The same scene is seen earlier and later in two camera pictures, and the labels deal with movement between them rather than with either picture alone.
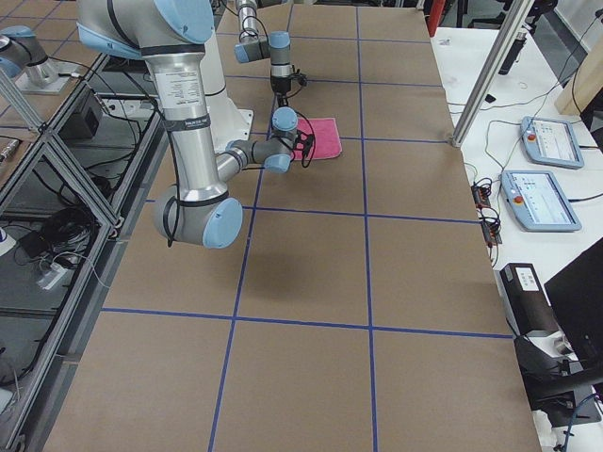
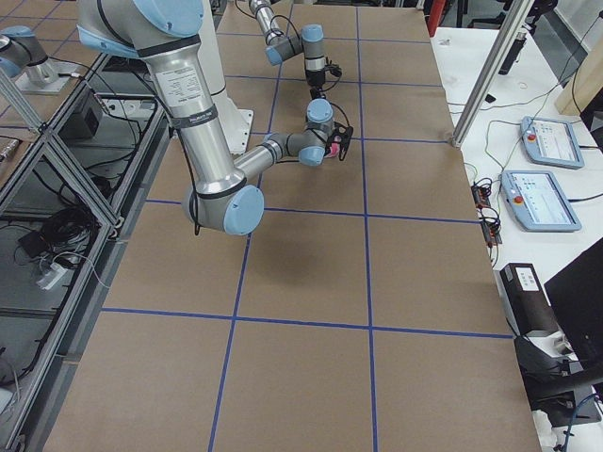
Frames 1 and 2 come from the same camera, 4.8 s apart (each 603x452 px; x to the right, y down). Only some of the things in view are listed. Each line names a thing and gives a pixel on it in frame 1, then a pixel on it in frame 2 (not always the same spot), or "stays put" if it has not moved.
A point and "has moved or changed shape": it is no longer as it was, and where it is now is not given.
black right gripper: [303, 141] → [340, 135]
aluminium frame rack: [73, 193] stays put
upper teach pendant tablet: [551, 142] stays put
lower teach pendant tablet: [539, 201] stays put
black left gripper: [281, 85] → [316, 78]
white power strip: [51, 276] stays put
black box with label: [525, 303] stays put
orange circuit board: [480, 196] stays put
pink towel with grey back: [326, 136] has moved or changed shape
